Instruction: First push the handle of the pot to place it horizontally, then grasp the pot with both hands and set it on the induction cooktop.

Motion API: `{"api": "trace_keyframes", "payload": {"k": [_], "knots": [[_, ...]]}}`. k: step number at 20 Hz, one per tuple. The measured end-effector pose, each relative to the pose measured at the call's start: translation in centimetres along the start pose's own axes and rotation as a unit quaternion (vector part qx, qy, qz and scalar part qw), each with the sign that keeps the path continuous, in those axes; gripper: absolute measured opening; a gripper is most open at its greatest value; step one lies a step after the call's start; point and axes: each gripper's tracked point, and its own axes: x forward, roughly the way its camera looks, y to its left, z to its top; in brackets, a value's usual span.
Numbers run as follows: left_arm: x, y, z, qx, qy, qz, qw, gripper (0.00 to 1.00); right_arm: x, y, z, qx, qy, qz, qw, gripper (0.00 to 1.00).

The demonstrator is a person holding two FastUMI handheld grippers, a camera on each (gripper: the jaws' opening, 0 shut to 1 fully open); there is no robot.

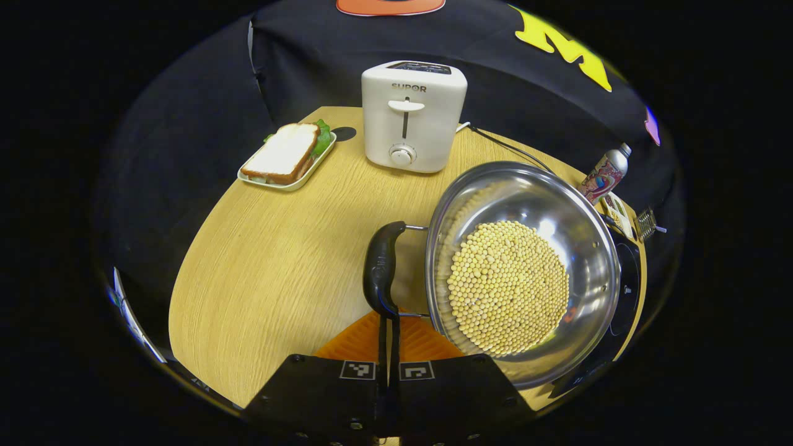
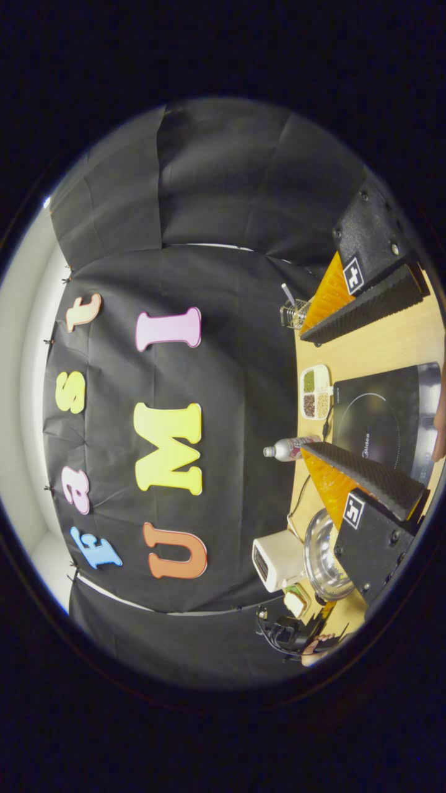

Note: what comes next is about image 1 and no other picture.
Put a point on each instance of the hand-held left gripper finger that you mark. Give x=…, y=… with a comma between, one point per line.
x=382, y=371
x=394, y=371

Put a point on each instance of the black induction cooktop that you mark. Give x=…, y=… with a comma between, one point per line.
x=627, y=291

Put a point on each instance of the heap of soybeans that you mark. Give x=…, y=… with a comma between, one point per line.
x=508, y=291

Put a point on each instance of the white rectangular sandwich plate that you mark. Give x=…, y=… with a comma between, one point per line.
x=297, y=183

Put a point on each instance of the toast sandwich with lettuce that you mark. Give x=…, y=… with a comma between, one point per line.
x=282, y=152

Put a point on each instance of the white toaster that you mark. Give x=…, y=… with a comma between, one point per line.
x=412, y=124

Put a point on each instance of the white divided bean dish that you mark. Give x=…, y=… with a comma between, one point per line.
x=619, y=214

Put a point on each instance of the printed aluminium drink bottle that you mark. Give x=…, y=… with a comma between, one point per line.
x=604, y=176

